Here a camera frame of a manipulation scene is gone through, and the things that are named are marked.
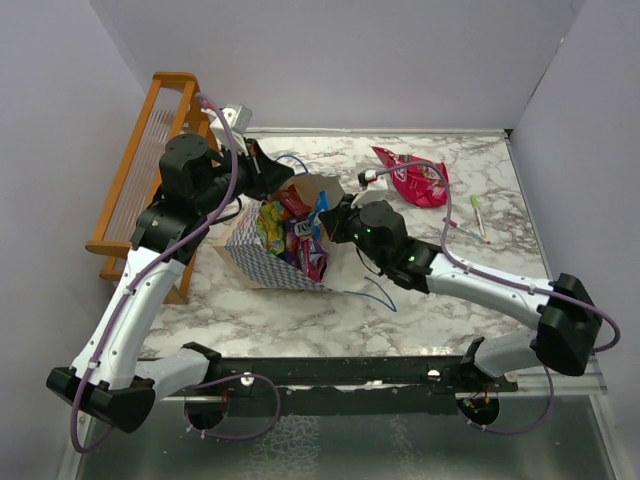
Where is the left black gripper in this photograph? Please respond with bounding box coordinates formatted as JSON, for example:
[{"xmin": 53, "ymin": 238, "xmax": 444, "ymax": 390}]
[{"xmin": 196, "ymin": 136, "xmax": 296, "ymax": 215}]

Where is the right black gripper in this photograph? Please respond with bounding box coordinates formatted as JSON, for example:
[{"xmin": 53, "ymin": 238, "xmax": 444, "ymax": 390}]
[{"xmin": 319, "ymin": 194, "xmax": 387, "ymax": 269}]

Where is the blue checkered paper bag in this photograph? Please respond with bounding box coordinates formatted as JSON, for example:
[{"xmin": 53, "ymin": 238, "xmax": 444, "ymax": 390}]
[{"xmin": 214, "ymin": 172, "xmax": 397, "ymax": 312}]

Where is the red crisps bag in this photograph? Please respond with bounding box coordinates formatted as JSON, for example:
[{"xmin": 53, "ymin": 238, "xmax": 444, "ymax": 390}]
[{"xmin": 373, "ymin": 146, "xmax": 448, "ymax": 209}]

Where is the blue m&m's packet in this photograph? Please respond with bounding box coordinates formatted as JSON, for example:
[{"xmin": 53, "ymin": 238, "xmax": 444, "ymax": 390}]
[{"xmin": 308, "ymin": 191, "xmax": 329, "ymax": 241}]

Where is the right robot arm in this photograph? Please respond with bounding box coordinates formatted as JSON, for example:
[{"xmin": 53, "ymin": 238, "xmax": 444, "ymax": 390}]
[{"xmin": 319, "ymin": 195, "xmax": 602, "ymax": 391}]

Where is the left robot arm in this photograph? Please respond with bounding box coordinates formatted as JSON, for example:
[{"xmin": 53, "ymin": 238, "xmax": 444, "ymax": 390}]
[{"xmin": 46, "ymin": 134, "xmax": 295, "ymax": 433}]

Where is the red snack packet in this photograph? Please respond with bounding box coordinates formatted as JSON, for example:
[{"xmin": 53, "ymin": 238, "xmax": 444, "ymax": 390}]
[{"xmin": 277, "ymin": 184, "xmax": 311, "ymax": 217}]

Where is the yellow green snack packet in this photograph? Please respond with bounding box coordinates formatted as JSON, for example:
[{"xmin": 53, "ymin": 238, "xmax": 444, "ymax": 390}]
[{"xmin": 256, "ymin": 200, "xmax": 298, "ymax": 255}]

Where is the purple snack packet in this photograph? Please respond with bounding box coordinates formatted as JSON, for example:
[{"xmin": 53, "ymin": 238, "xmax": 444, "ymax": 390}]
[{"xmin": 282, "ymin": 218, "xmax": 328, "ymax": 282}]

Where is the wooden dish rack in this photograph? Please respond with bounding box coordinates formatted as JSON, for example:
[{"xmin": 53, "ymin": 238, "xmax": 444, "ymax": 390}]
[{"xmin": 85, "ymin": 72, "xmax": 218, "ymax": 282}]

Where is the green cap marker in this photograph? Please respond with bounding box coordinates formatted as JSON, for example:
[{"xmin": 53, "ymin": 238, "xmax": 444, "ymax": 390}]
[{"xmin": 470, "ymin": 195, "xmax": 487, "ymax": 239}]

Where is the pink cap marker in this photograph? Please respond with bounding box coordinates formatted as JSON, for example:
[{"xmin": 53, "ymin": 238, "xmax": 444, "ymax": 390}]
[{"xmin": 442, "ymin": 217, "xmax": 491, "ymax": 245}]

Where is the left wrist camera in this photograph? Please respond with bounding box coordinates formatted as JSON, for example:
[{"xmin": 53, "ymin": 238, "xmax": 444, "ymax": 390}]
[{"xmin": 201, "ymin": 102, "xmax": 253, "ymax": 155}]

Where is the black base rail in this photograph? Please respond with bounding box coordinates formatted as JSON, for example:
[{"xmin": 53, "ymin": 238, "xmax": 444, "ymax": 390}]
[{"xmin": 184, "ymin": 342, "xmax": 517, "ymax": 417}]

